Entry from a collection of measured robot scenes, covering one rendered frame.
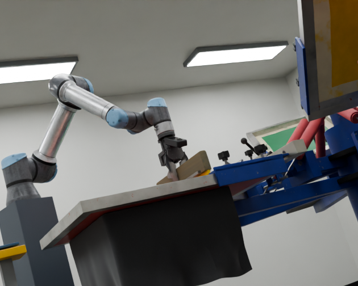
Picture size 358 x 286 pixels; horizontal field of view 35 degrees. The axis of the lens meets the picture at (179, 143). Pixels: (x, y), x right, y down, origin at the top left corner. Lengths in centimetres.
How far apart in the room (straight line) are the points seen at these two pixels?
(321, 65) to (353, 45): 12
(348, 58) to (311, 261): 548
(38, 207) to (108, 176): 385
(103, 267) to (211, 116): 536
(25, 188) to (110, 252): 80
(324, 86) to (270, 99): 574
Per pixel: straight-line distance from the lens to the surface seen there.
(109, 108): 224
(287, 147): 213
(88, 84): 256
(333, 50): 196
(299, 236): 729
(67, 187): 613
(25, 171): 256
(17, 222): 245
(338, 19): 189
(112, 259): 182
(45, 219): 249
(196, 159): 206
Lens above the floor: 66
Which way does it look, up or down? 14 degrees up
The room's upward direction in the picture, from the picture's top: 17 degrees counter-clockwise
